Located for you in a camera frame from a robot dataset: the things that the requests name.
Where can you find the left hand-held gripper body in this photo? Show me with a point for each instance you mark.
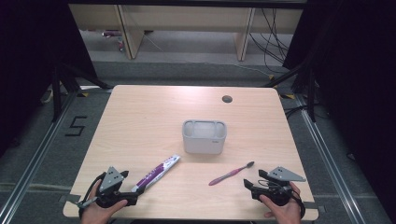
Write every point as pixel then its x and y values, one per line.
pixel 110 182

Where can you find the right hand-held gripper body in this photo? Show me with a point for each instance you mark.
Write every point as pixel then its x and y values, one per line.
pixel 281 175

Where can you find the purple toothbrush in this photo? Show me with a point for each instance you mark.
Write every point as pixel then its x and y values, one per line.
pixel 230 174

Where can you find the white and purple toothpaste tube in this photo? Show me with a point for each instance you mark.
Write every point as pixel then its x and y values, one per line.
pixel 155 174

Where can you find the grey toothbrush holder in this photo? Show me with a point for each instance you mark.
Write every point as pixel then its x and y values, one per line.
pixel 204 143

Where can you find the person's left hand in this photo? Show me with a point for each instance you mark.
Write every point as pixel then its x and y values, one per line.
pixel 95 214

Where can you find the person's right hand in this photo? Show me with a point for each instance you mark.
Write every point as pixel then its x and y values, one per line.
pixel 288 213

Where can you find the grey tape strip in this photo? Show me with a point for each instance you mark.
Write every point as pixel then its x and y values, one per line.
pixel 70 198
pixel 314 206

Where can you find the black metal stand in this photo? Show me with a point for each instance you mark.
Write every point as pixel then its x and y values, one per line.
pixel 310 93
pixel 56 93

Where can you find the black curtain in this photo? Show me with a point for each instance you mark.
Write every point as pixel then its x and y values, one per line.
pixel 358 77
pixel 28 62

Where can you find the pink item on floor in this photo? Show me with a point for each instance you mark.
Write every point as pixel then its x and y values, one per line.
pixel 111 33

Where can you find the beige wooden desk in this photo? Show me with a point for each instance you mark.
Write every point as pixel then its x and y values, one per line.
pixel 186 17

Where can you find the metal floor rail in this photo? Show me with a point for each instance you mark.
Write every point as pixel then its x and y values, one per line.
pixel 330 161
pixel 34 161

